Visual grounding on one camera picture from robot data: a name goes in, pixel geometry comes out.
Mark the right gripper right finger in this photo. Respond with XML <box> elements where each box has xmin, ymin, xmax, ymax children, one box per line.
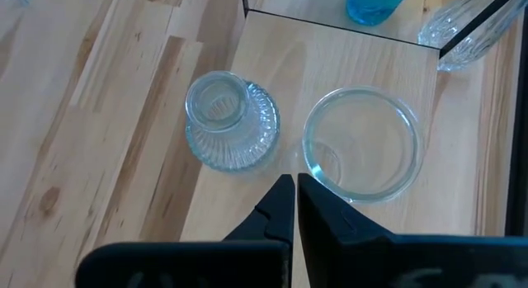
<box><xmin>297</xmin><ymin>173</ymin><xmax>528</xmax><ymax>288</ymax></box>

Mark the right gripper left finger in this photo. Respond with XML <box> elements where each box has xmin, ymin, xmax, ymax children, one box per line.
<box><xmin>75</xmin><ymin>173</ymin><xmax>296</xmax><ymax>288</ymax></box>

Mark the clear ribbed glass vase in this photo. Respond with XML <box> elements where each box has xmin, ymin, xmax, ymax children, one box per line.
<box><xmin>184</xmin><ymin>70</ymin><xmax>281</xmax><ymax>173</ymax></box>

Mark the clear cylinder glass vase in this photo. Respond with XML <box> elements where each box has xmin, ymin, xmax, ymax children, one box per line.
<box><xmin>302</xmin><ymin>86</ymin><xmax>426</xmax><ymax>205</ymax></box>

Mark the teal embossed glass vase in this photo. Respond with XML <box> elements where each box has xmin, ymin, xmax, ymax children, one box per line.
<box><xmin>345</xmin><ymin>0</ymin><xmax>412</xmax><ymax>27</ymax></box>

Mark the black-framed wooden shelf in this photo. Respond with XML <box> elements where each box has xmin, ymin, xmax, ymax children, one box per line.
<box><xmin>179</xmin><ymin>0</ymin><xmax>523</xmax><ymax>288</ymax></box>

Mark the slender clear cut-glass vase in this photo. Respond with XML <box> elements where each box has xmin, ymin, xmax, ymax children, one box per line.
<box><xmin>417</xmin><ymin>0</ymin><xmax>528</xmax><ymax>73</ymax></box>

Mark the black aluminium table frame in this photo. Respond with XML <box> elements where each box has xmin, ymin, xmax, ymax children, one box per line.
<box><xmin>505</xmin><ymin>11</ymin><xmax>528</xmax><ymax>238</ymax></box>

